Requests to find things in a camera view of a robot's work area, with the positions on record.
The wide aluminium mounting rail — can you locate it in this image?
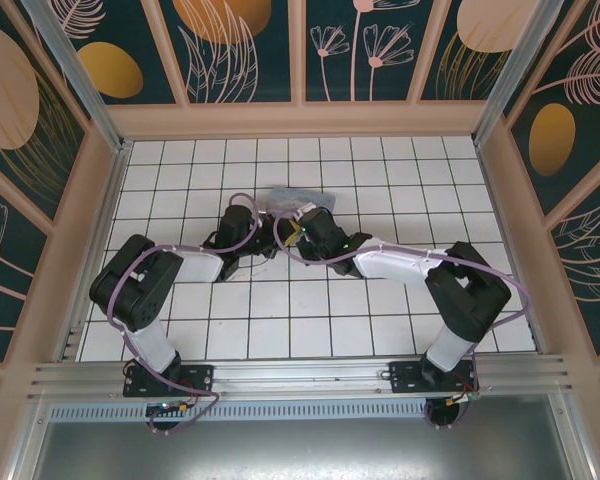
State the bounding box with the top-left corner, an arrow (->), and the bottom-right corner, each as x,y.
26,353 -> 577,402

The grey metal sheet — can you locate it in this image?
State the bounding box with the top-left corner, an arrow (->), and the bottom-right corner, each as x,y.
8,393 -> 597,480

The aluminium table edge rail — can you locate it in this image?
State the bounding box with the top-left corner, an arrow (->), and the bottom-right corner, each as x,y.
473,140 -> 549,354
59,141 -> 132,361

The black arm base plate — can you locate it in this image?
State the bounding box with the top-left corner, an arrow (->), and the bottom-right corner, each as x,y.
388,360 -> 482,395
122,363 -> 217,399

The small connector board with wires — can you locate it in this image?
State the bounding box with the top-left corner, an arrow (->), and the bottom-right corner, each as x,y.
146,400 -> 192,417
446,390 -> 482,406

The blue cartoon tin box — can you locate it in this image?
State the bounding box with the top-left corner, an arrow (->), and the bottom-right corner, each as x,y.
266,185 -> 339,217

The slotted grey cable duct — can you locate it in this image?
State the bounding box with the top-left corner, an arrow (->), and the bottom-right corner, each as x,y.
46,402 -> 557,422

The aluminium frame post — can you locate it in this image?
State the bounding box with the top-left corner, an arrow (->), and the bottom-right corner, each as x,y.
471,0 -> 567,147
18,0 -> 132,154

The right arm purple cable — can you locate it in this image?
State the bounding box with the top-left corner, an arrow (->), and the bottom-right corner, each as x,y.
271,211 -> 534,432

